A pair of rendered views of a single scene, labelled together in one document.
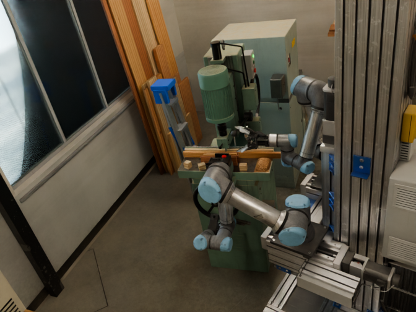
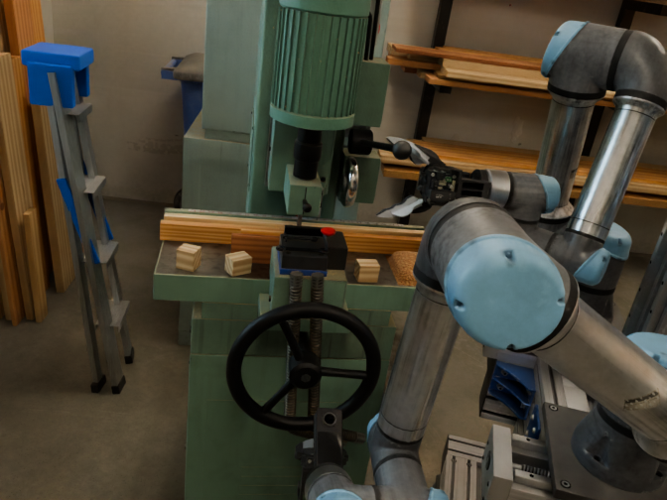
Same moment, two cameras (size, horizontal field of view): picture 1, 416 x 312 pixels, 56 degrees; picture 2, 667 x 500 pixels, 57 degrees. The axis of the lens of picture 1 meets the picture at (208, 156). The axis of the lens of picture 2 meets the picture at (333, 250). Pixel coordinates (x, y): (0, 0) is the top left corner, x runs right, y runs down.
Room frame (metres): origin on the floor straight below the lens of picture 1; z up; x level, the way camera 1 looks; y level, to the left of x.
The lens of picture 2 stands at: (1.02, 0.50, 1.51)
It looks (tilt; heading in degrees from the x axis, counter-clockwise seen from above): 25 degrees down; 327
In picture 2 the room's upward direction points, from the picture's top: 8 degrees clockwise
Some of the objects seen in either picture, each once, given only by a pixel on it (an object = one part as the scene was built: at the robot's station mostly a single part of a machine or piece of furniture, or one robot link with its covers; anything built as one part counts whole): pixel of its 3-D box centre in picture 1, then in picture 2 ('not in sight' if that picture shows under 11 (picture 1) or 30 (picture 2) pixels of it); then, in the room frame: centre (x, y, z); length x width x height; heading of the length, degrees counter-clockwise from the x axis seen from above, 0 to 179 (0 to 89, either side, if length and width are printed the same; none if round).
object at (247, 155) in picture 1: (231, 154); (311, 239); (2.12, -0.15, 0.92); 0.67 x 0.02 x 0.04; 68
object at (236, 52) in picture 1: (231, 101); (298, 103); (2.41, -0.23, 1.16); 0.22 x 0.22 x 0.72; 68
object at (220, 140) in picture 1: (225, 138); (302, 192); (2.15, -0.13, 1.03); 0.14 x 0.07 x 0.09; 158
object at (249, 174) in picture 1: (224, 170); (300, 281); (2.03, -0.08, 0.87); 0.61 x 0.30 x 0.06; 68
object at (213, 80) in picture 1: (216, 94); (320, 44); (2.13, -0.12, 1.35); 0.18 x 0.18 x 0.31
